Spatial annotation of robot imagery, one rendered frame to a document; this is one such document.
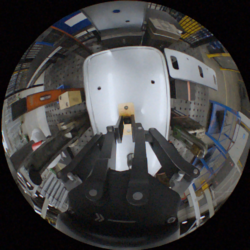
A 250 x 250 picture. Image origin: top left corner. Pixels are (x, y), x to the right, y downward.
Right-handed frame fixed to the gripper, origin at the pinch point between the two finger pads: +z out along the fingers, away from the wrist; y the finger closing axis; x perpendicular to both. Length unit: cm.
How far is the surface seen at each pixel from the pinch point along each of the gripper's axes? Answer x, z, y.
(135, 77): 10.2, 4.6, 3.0
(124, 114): 1.4, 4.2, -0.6
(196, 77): 12.2, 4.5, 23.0
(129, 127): -2.0, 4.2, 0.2
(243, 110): 21, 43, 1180
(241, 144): -200, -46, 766
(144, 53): 17.2, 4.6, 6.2
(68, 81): 25, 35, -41
